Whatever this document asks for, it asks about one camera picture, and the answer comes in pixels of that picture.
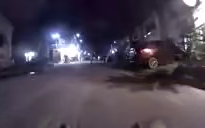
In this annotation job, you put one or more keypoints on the dark grey asphalt road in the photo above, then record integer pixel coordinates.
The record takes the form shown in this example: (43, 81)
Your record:
(90, 96)

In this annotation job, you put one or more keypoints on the brightly lit building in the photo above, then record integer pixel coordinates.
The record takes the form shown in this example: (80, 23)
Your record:
(67, 51)

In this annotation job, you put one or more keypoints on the dark red car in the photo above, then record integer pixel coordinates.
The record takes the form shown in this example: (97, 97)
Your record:
(156, 51)

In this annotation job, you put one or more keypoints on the robot's own part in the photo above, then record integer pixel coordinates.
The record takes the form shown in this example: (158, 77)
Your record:
(64, 126)
(135, 126)

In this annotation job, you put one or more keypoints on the tree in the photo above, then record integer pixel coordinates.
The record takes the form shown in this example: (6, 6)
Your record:
(201, 53)

